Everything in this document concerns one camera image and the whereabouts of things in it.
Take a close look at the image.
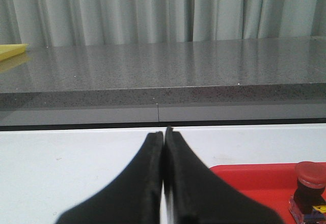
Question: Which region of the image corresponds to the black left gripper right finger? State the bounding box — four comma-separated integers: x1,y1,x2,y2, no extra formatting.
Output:
164,127,283,223

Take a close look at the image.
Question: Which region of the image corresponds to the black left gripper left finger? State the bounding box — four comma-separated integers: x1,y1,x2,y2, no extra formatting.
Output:
57,132,163,223

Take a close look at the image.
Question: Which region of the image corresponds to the red mushroom push button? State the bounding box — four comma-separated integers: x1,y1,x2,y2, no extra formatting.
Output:
289,161,325,223

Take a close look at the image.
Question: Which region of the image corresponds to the red plastic tray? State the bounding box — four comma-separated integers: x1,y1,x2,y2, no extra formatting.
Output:
211,163,297,223

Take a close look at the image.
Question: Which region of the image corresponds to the grey granite counter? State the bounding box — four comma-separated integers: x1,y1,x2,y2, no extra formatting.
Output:
1,37,325,127

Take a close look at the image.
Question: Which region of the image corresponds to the yellow plastic tray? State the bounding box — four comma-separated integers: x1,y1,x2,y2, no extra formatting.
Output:
0,44,28,61

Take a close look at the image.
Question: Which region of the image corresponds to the grey pleated curtain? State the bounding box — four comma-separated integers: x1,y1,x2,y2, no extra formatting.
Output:
1,0,325,47

